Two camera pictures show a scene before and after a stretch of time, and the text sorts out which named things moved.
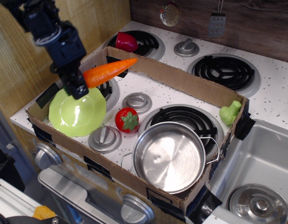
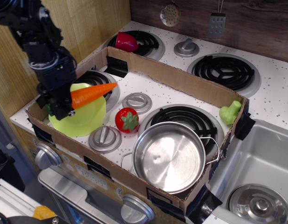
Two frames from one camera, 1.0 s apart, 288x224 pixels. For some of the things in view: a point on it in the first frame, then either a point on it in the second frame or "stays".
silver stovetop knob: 186,49 stays
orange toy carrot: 98,75 to 84,97
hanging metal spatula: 217,23 stays
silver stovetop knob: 105,139 stays
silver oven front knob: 46,157 stays
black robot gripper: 66,51 to 56,75
